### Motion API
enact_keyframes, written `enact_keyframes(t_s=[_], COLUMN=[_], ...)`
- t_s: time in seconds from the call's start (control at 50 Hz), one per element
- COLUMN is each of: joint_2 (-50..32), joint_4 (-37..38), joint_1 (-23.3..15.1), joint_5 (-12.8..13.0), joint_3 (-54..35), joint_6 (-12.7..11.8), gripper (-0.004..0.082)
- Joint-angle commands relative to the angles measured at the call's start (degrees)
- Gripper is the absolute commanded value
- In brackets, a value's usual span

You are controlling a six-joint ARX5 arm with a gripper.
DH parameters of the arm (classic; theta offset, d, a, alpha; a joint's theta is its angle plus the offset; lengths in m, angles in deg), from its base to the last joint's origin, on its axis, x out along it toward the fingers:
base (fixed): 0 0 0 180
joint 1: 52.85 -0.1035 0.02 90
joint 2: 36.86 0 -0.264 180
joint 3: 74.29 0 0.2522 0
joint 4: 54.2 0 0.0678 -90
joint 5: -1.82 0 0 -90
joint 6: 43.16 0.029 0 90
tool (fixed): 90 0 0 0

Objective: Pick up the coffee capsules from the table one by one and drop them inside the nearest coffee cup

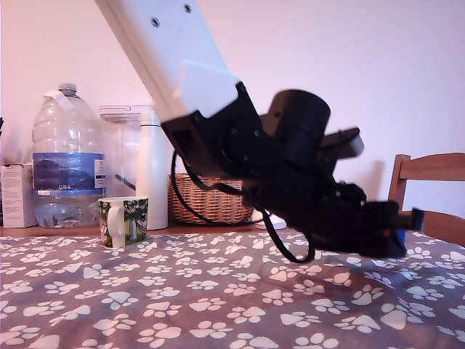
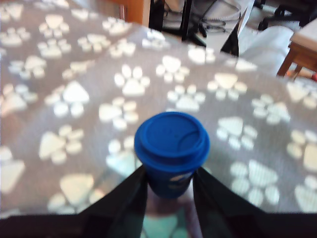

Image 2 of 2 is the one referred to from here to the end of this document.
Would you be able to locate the blue coffee capsule with number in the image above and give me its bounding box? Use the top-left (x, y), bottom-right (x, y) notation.
top-left (133, 111), bottom-right (211, 199)

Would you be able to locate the grey cloth with paw prints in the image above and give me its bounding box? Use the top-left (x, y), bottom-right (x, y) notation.
top-left (0, 0), bottom-right (317, 238)

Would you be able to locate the wooden stool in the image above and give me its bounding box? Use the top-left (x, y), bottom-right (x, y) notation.
top-left (276, 18), bottom-right (317, 80)

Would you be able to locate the black office chair base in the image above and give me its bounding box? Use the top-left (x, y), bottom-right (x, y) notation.
top-left (257, 0), bottom-right (317, 32)

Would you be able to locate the black metal frame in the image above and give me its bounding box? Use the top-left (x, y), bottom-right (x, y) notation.
top-left (148, 0), bottom-right (208, 48)

